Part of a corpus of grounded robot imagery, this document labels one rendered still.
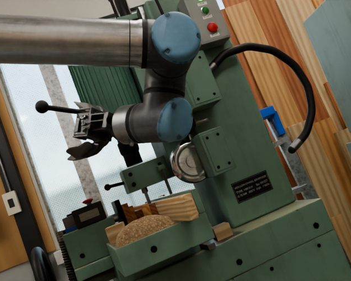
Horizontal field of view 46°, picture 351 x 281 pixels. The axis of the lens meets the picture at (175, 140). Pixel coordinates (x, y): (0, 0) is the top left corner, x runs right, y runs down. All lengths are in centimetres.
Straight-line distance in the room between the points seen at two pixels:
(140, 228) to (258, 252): 35
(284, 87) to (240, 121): 146
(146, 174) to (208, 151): 22
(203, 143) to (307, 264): 42
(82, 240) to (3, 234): 160
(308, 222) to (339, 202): 138
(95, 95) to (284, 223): 63
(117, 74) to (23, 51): 50
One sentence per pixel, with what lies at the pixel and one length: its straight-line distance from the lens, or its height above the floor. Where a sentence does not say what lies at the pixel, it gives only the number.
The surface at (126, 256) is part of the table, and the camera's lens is 88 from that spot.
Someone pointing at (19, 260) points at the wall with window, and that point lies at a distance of 266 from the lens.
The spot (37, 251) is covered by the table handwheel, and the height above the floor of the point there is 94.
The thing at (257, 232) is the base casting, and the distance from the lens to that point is 110.
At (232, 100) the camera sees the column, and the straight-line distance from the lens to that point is 125.
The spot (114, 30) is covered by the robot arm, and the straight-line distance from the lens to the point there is 75.
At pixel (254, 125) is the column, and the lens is 126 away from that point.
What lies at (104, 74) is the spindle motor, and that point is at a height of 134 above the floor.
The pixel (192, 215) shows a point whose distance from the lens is 84.
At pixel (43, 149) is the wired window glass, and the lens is 272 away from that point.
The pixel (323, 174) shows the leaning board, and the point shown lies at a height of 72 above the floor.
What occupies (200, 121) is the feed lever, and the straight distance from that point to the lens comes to 115.
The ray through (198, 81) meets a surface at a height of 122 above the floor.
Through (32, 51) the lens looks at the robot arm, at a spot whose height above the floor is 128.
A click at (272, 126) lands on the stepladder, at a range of 210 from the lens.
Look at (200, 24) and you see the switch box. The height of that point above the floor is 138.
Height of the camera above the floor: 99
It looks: 5 degrees up
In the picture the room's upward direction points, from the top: 21 degrees counter-clockwise
